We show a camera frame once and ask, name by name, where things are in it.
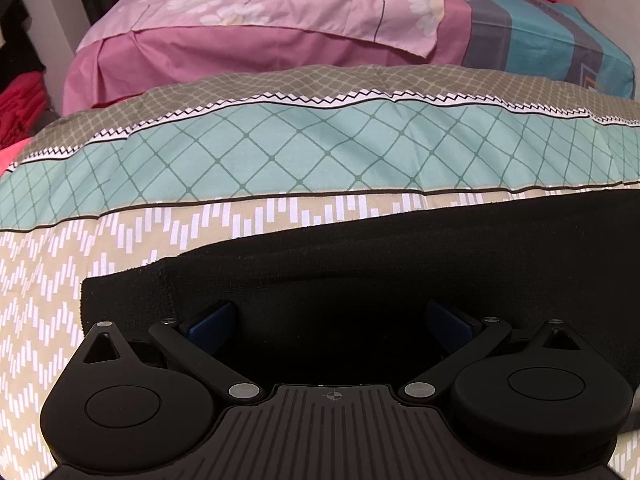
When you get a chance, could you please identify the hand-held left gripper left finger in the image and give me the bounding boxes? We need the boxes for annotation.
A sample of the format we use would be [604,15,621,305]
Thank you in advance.
[75,300,264,403]

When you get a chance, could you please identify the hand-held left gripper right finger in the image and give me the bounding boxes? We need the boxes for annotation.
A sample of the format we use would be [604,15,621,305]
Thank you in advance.
[398,299,596,403]

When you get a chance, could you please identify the black pants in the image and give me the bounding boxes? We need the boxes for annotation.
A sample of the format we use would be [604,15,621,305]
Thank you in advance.
[81,188,640,441]

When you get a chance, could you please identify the patterned beige teal bed sheet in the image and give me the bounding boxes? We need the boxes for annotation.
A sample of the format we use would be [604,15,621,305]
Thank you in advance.
[0,63,640,480]

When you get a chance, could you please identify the coral pink cloth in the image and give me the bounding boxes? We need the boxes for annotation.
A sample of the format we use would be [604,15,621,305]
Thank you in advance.
[0,139,34,175]

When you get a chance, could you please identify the teal grey striped pillow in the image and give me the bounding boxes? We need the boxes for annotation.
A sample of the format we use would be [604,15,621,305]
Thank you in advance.
[440,0,637,97]

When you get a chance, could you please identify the pink floral pillow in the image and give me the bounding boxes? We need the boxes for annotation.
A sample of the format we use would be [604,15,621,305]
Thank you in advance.
[63,0,476,116]

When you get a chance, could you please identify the dark hanging clothes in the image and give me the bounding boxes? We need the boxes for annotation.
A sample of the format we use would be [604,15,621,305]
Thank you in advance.
[0,0,91,86]

